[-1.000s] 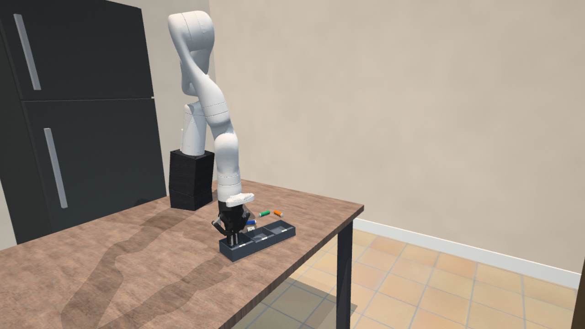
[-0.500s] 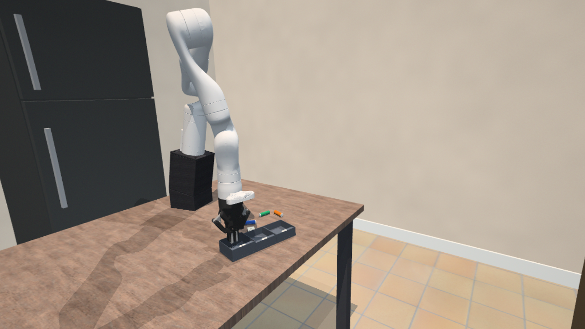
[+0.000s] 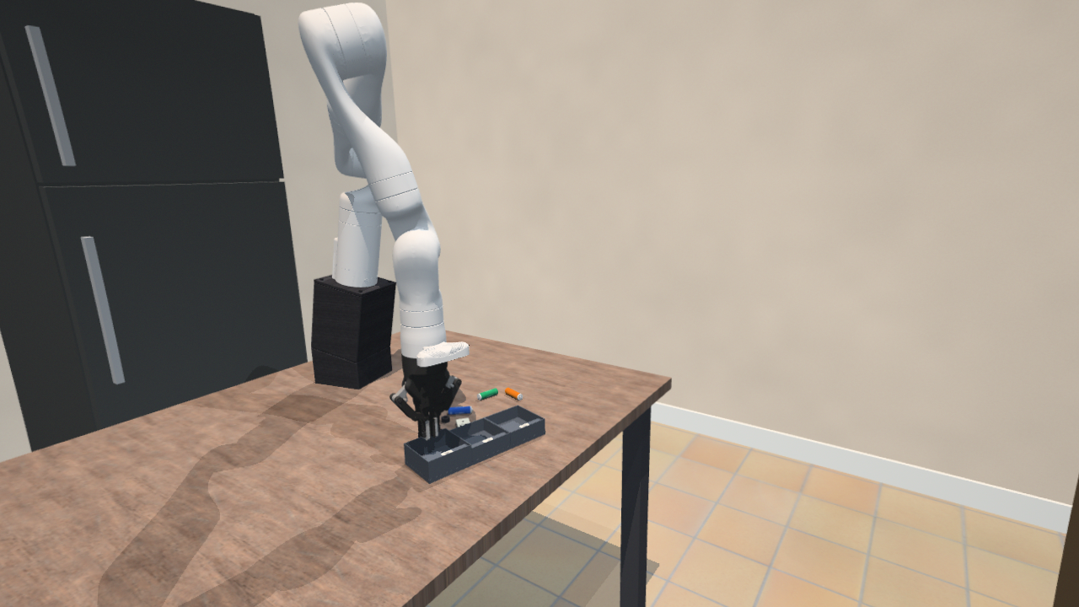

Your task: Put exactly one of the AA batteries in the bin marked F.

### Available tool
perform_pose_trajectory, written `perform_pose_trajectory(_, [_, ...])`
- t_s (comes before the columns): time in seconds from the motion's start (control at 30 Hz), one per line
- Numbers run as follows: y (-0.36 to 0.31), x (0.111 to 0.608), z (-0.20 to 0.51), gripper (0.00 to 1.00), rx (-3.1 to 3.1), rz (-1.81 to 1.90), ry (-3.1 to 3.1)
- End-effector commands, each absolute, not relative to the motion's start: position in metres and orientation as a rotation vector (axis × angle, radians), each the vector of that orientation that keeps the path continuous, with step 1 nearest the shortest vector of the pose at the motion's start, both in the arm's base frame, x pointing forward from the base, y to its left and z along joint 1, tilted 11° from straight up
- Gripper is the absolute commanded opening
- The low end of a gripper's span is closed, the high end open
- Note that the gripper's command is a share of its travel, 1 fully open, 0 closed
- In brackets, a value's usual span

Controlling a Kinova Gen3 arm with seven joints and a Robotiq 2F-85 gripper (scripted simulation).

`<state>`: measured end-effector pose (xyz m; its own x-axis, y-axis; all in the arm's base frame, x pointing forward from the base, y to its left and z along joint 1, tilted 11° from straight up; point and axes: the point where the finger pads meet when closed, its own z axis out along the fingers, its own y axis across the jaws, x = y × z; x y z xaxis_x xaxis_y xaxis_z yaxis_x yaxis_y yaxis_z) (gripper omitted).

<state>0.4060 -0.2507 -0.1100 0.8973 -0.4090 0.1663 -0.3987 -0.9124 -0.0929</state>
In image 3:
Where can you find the grey rack of bins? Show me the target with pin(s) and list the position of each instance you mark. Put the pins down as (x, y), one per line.
(486, 437)

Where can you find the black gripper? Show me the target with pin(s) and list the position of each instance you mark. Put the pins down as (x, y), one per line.
(417, 386)

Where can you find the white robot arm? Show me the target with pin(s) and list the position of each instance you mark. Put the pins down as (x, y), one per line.
(342, 42)

